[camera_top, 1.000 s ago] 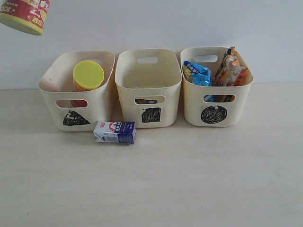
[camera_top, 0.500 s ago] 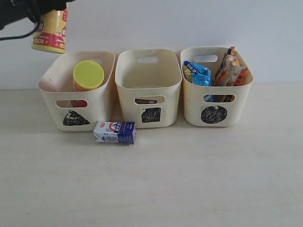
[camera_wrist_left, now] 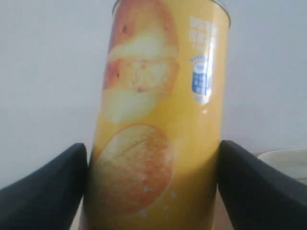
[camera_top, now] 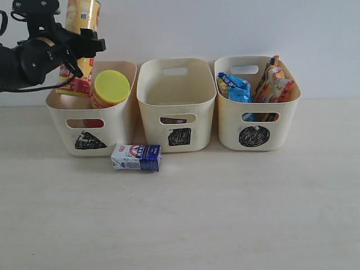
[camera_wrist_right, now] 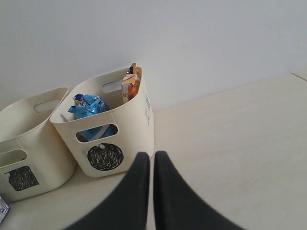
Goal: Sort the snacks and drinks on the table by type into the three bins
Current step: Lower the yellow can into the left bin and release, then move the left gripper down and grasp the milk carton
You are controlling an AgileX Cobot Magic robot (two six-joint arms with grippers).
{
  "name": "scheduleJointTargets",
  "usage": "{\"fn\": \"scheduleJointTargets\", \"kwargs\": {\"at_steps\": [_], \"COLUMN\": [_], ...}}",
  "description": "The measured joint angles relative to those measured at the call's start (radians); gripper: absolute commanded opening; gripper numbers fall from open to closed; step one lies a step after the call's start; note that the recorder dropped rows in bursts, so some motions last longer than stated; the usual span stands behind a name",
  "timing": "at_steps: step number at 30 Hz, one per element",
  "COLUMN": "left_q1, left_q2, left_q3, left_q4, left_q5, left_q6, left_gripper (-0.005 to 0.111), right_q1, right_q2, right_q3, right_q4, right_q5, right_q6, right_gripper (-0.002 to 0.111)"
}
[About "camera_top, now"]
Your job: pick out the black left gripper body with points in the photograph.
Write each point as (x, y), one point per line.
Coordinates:
(44, 50)

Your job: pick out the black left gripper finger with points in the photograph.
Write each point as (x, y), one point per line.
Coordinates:
(23, 8)
(83, 45)

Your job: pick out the yellow Lays chips can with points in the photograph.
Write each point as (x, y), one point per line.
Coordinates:
(81, 14)

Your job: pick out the pink Lays chips can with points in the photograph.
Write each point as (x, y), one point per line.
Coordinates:
(110, 88)

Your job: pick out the purple small box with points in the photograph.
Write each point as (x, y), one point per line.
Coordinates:
(170, 121)

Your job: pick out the white blue milk carton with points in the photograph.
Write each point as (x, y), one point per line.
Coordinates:
(136, 157)

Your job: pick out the blue noodle packet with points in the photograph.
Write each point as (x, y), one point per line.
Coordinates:
(234, 88)

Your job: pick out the orange noodle packet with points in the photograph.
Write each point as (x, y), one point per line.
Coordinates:
(273, 86)

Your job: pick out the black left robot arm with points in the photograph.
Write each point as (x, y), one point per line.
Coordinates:
(11, 80)

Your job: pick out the cream bin triangle mark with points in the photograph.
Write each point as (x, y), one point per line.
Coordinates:
(95, 132)

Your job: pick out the cream bin square mark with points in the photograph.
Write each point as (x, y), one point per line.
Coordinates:
(177, 88)

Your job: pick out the cream bin circle mark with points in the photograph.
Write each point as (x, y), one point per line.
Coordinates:
(237, 134)

